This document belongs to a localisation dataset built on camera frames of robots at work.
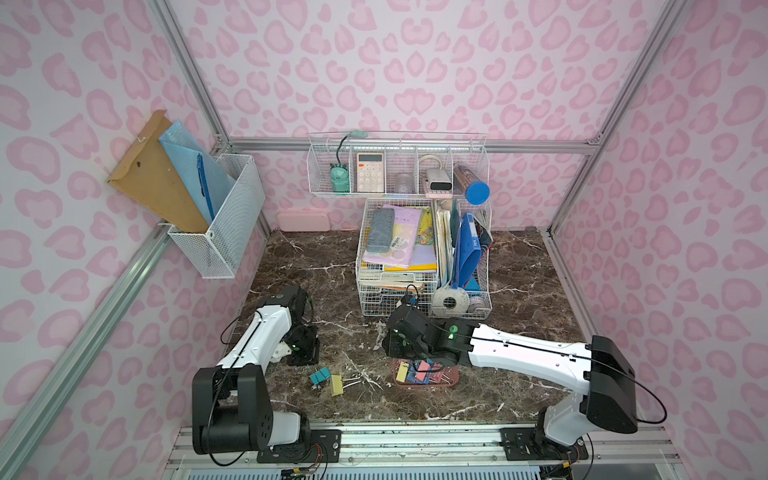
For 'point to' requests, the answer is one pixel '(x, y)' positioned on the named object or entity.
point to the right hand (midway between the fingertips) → (381, 347)
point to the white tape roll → (450, 302)
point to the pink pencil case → (304, 220)
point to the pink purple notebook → (406, 226)
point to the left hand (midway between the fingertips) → (321, 346)
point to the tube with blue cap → (476, 192)
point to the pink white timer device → (438, 183)
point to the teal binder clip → (320, 376)
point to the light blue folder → (210, 183)
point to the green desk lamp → (339, 172)
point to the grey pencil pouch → (380, 230)
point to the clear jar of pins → (478, 305)
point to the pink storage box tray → (425, 373)
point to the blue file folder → (467, 250)
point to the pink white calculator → (370, 172)
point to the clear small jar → (404, 183)
